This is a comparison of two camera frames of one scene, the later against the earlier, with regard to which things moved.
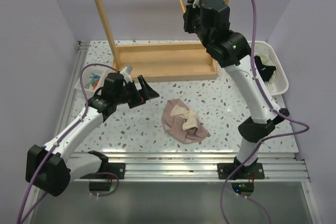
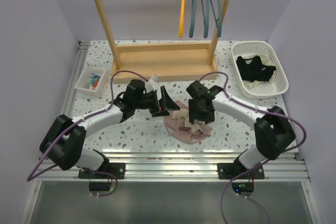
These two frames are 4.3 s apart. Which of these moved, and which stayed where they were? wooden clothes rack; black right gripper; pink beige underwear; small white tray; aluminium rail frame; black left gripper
Moved: pink beige underwear; black left gripper; black right gripper
Stayed: wooden clothes rack; small white tray; aluminium rail frame
